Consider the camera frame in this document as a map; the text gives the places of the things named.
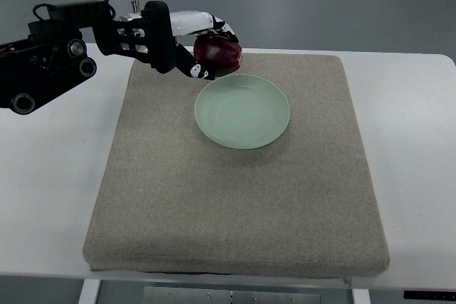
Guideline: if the white left table leg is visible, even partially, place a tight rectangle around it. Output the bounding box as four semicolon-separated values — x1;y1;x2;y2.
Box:
78;279;101;304

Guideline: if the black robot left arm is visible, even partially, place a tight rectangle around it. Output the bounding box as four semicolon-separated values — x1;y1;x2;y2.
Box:
1;0;140;115

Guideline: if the white table leg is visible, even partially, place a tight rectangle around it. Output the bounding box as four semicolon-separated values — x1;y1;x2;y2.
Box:
352;289;371;304
78;279;101;304

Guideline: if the dark red apple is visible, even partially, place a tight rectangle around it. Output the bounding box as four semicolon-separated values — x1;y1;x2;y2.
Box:
193;34;242;78

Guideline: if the white right table leg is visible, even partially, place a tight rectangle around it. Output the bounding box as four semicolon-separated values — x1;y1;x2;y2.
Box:
352;289;371;304

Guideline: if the light green plate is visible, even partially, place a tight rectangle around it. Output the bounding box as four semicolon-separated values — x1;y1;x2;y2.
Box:
194;74;291;150

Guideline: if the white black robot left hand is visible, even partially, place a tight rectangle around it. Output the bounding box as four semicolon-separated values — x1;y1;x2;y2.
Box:
110;1;239;80

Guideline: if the beige fabric cushion mat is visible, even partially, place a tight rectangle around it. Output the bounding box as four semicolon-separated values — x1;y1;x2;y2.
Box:
83;53;389;278

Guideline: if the black table control panel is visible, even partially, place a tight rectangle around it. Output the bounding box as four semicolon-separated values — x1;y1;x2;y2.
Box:
403;290;456;301

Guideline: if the grey metal table crossbar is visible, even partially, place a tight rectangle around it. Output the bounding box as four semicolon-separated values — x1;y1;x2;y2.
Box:
142;286;321;304

